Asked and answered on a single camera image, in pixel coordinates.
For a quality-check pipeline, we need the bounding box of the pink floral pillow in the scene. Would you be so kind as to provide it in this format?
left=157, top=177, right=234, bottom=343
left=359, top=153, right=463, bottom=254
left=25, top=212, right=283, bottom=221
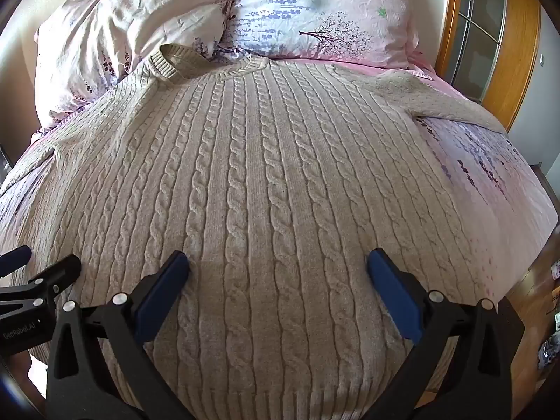
left=34, top=0, right=232, bottom=130

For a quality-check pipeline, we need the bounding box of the purple patterned cloth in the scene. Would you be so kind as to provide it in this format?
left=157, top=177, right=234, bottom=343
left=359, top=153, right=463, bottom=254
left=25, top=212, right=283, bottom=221
left=537, top=338, right=560, bottom=371

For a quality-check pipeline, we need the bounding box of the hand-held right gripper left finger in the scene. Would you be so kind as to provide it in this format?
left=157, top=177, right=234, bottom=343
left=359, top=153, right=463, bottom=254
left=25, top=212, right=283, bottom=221
left=46, top=250, right=193, bottom=420

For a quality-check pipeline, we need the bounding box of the beige cable-knit sweater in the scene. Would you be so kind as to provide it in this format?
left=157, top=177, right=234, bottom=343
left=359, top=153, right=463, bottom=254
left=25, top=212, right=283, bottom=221
left=0, top=44, right=508, bottom=420

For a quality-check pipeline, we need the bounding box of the pink floral bed sheet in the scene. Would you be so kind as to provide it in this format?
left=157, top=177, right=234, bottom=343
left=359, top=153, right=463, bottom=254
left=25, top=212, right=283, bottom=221
left=0, top=50, right=558, bottom=366

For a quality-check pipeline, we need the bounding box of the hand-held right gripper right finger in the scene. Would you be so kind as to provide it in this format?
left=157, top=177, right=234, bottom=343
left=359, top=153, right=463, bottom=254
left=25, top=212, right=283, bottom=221
left=363, top=248, right=512, bottom=420

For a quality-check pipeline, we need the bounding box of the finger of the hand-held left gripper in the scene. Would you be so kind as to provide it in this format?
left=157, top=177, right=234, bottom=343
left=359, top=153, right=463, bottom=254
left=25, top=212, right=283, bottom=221
left=0, top=254, right=82, bottom=316
left=0, top=245, right=32, bottom=276

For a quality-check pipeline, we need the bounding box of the dark wooden bed frame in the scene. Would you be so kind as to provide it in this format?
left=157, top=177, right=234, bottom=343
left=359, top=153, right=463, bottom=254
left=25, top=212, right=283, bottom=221
left=537, top=170, right=560, bottom=232

